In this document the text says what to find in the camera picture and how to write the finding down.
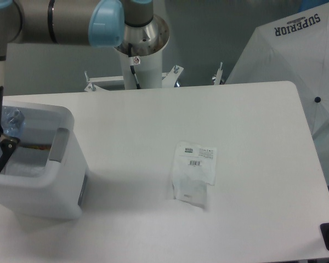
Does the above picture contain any white plastic wrapper with barcode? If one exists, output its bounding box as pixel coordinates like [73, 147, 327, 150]
[171, 141, 217, 208]

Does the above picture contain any white umbrella with Superior print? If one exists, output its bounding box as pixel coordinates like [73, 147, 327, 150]
[227, 2, 329, 134]

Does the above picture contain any white trash inside can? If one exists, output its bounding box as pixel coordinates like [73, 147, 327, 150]
[4, 147, 49, 178]

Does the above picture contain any white robot pedestal with base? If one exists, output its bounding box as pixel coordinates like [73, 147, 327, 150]
[83, 16, 225, 93]

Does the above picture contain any crushed clear plastic bottle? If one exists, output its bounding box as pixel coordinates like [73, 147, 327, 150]
[1, 106, 25, 138]

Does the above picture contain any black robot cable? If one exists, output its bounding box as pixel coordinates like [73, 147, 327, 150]
[127, 43, 141, 90]

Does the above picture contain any white trash can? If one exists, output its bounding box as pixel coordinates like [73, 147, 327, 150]
[0, 100, 89, 219]

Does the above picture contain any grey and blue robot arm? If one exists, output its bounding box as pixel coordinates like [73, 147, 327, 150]
[0, 1, 169, 172]

